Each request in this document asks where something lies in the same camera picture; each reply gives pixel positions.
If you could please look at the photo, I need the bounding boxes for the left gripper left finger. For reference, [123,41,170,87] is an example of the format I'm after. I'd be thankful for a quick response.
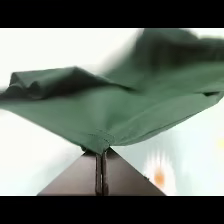
[36,150,102,197]

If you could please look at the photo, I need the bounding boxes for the dark green shirt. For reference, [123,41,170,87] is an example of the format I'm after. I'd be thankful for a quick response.
[0,28,224,156]

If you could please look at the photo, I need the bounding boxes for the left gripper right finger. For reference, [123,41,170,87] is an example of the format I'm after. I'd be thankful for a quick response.
[100,147,167,197]

